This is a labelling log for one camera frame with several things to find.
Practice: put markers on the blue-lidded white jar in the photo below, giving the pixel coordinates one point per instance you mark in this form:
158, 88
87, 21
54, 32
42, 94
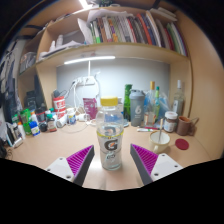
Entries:
34, 129

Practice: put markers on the white-lidded brown jar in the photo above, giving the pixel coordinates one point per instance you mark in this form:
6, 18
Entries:
170, 121

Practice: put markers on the brown mug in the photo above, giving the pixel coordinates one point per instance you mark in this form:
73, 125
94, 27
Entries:
183, 126

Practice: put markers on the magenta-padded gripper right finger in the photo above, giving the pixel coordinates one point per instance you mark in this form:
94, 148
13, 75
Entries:
146, 160

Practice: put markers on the cream ceramic cup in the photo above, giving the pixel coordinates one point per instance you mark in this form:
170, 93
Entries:
159, 145

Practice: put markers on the green and white marker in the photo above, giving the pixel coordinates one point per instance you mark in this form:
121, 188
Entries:
142, 130

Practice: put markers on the flat round red coaster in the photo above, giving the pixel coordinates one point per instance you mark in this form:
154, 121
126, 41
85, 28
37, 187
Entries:
182, 144

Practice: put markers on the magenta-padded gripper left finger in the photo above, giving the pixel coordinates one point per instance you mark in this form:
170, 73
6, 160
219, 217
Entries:
78, 161

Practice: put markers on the pink packet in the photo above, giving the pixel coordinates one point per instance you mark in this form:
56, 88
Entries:
90, 108

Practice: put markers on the small red-labelled bottle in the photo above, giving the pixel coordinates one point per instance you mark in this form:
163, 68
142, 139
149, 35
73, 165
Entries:
51, 124

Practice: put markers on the pink pen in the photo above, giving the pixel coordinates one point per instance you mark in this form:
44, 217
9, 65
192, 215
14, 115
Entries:
151, 128

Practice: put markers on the gold-capped clear bottle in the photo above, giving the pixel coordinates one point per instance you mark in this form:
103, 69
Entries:
150, 106

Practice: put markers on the green tub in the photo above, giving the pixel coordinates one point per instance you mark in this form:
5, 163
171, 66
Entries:
25, 121

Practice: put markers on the white light strip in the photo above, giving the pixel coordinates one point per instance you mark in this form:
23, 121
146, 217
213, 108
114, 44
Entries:
89, 60

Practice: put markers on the clear white-capped glass bottle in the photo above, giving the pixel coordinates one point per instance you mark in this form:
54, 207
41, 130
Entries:
178, 100

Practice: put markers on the white blue-labelled bottle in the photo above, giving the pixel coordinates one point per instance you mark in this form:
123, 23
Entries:
71, 116

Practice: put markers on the red and white can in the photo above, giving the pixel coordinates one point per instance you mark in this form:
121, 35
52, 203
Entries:
59, 106

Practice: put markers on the green-capped clear bottle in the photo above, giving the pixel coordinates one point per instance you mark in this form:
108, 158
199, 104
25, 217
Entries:
157, 100

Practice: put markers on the dark green bottle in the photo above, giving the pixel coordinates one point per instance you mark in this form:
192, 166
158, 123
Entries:
127, 100

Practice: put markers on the white power strip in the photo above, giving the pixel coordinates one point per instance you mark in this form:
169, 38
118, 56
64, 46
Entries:
84, 81

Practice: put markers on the clear yellow-capped drink bottle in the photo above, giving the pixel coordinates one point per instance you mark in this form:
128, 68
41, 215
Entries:
110, 133

